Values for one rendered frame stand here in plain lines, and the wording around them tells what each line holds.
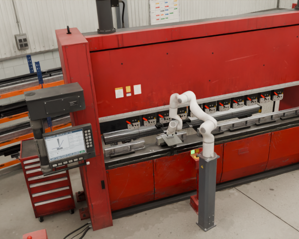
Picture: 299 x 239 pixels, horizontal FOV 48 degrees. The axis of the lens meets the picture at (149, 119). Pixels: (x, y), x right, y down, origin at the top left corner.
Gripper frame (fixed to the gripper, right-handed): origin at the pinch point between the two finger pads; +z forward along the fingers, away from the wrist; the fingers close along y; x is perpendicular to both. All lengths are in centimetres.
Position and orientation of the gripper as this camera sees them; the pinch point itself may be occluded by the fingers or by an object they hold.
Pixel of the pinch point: (170, 134)
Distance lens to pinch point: 406.1
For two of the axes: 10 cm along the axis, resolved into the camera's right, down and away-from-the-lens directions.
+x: 1.5, 9.0, -4.0
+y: -9.9, 1.1, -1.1
